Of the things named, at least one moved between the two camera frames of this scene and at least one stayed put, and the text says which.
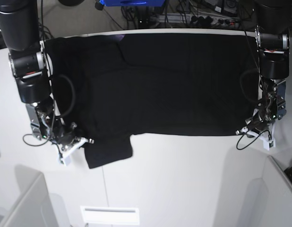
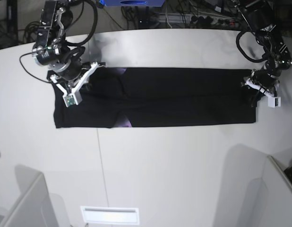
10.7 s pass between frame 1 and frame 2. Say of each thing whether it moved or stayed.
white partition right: stayed
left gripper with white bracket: moved
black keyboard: stayed
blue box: stayed
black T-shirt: moved
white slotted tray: stayed
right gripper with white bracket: moved
